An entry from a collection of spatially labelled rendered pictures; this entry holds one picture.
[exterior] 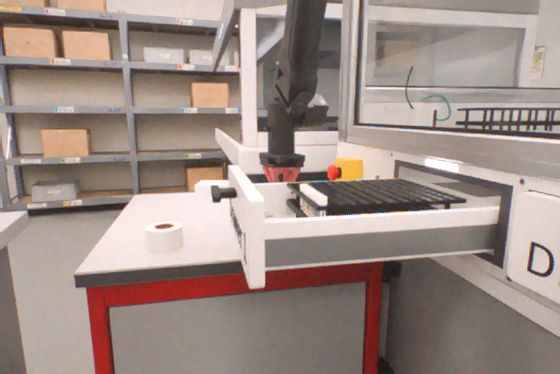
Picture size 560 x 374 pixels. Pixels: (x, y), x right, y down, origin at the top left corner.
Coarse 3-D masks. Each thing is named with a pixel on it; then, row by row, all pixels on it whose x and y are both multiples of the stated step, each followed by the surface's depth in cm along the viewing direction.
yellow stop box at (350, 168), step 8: (336, 160) 95; (344, 160) 90; (352, 160) 90; (360, 160) 90; (344, 168) 90; (352, 168) 90; (360, 168) 90; (344, 176) 90; (352, 176) 90; (360, 176) 91
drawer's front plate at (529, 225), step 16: (528, 192) 44; (528, 208) 43; (544, 208) 41; (528, 224) 43; (544, 224) 41; (512, 240) 46; (528, 240) 43; (544, 240) 41; (512, 256) 46; (528, 256) 44; (544, 256) 42; (512, 272) 46; (528, 272) 44; (528, 288) 44; (544, 288) 42
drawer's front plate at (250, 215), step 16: (240, 176) 55; (240, 192) 49; (256, 192) 44; (240, 208) 50; (256, 208) 41; (240, 224) 51; (256, 224) 41; (240, 240) 51; (256, 240) 42; (240, 256) 52; (256, 256) 42; (256, 272) 43; (256, 288) 43
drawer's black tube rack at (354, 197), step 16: (336, 192) 58; (352, 192) 58; (368, 192) 58; (384, 192) 58; (400, 192) 58; (416, 192) 58; (432, 192) 58; (336, 208) 49; (352, 208) 50; (368, 208) 59; (384, 208) 60; (400, 208) 59; (416, 208) 59; (432, 208) 60; (448, 208) 54
